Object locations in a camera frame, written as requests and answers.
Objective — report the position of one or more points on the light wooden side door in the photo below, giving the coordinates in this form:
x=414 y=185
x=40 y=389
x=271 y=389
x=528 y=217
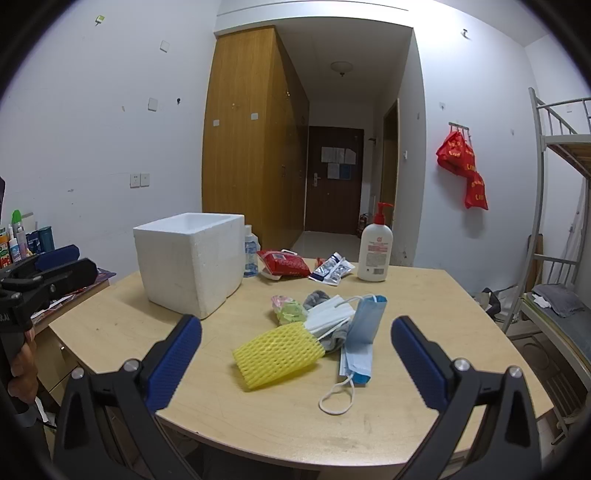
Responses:
x=390 y=161

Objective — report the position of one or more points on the colourful printed mat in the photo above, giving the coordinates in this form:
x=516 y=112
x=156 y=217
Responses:
x=99 y=276

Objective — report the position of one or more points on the red wet wipes packet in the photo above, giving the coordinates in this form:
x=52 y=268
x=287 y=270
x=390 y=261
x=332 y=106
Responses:
x=284 y=265

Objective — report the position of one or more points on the white foam box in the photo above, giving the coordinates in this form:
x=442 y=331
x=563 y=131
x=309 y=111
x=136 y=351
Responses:
x=184 y=267

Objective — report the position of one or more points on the grey sock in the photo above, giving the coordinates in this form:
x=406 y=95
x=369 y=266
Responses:
x=316 y=297

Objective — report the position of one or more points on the small red packet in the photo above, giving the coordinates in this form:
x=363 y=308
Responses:
x=318 y=263

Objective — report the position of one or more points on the white flat case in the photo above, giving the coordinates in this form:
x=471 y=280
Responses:
x=272 y=277

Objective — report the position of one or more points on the white wall switch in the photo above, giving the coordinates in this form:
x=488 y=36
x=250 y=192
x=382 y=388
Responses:
x=145 y=179

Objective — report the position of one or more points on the dark brown door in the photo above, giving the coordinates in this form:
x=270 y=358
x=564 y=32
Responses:
x=332 y=203

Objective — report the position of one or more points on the white lotion pump bottle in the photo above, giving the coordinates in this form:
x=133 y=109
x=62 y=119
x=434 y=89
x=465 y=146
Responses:
x=373 y=254

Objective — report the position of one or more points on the yellow foam net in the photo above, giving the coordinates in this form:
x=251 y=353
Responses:
x=277 y=355

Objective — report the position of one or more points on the blue white foil packet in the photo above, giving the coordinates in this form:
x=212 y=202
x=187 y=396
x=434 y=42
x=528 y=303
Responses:
x=330 y=267

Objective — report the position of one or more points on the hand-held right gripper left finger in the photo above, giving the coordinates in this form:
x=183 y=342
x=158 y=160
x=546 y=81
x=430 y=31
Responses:
x=178 y=364

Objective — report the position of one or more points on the row of toiletry bottles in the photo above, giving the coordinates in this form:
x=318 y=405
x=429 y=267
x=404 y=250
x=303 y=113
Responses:
x=27 y=242

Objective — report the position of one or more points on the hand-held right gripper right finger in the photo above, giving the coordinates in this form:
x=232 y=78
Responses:
x=415 y=364

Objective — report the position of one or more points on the red fire extinguisher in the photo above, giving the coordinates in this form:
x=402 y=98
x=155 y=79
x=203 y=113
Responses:
x=364 y=226

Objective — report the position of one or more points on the papers on door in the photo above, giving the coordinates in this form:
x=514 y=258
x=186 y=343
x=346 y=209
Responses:
x=330 y=154

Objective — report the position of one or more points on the wooden wardrobe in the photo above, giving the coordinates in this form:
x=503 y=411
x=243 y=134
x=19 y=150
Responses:
x=244 y=152

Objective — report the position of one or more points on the metal wall hook rack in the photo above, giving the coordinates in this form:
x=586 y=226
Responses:
x=458 y=126

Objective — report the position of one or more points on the white face mask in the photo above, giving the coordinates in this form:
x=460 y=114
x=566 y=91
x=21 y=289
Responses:
x=328 y=311

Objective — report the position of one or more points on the person's left hand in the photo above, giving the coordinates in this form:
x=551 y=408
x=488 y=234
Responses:
x=23 y=374

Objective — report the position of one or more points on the ceiling lamp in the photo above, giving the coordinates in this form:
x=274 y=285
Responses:
x=341 y=68

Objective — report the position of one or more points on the green pink plastic bag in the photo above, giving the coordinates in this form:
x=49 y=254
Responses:
x=288 y=311

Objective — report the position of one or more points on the wooden board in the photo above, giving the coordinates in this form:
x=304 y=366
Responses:
x=536 y=263

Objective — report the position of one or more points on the metal bunk bed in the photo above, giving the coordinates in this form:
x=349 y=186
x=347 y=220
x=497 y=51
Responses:
x=538 y=184

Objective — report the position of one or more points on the grey pillow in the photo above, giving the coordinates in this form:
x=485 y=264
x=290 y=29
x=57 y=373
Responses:
x=556 y=297

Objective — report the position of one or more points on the red bag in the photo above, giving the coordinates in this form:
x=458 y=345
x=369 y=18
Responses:
x=455 y=152
x=476 y=191

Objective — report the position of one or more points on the small clear bottle blue label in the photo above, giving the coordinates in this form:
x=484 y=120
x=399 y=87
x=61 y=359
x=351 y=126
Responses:
x=250 y=258

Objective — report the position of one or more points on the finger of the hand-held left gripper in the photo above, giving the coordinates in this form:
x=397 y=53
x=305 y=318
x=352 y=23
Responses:
x=57 y=256
x=69 y=274

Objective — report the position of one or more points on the black bag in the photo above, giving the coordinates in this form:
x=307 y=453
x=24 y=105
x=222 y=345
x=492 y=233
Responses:
x=494 y=300

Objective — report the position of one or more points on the blue face mask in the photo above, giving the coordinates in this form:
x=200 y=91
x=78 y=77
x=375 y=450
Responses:
x=360 y=341

